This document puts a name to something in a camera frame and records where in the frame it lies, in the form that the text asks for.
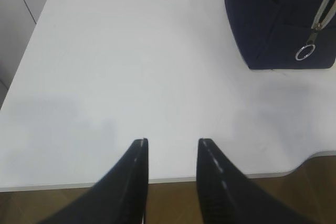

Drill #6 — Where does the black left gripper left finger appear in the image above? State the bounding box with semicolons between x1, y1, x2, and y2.
43;138;149;223

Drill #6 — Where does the navy blue insulated lunch bag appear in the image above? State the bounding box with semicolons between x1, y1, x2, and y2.
225;0;335;70

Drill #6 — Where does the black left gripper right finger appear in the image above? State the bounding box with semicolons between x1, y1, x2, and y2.
196;138;312;223

